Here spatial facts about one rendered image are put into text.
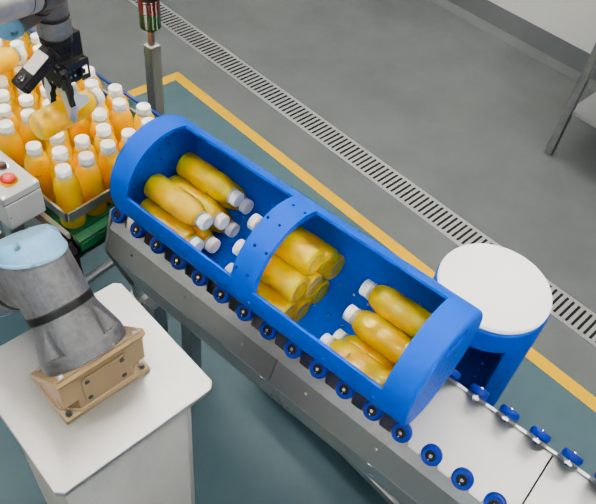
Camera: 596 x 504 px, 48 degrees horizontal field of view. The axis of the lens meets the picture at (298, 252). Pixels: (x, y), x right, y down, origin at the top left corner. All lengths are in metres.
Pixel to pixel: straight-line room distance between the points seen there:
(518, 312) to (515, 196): 2.00
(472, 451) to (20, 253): 0.99
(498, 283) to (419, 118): 2.34
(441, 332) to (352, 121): 2.60
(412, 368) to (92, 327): 0.58
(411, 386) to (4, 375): 0.74
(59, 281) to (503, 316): 0.98
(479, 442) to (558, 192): 2.35
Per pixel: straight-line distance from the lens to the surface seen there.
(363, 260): 1.58
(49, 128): 1.70
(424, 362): 1.29
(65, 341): 1.16
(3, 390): 1.32
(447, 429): 1.56
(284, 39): 4.42
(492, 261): 1.74
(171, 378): 1.28
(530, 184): 3.72
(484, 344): 1.64
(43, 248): 1.16
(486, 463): 1.55
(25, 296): 1.17
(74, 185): 1.79
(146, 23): 2.13
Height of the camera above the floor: 2.24
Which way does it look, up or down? 48 degrees down
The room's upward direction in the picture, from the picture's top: 8 degrees clockwise
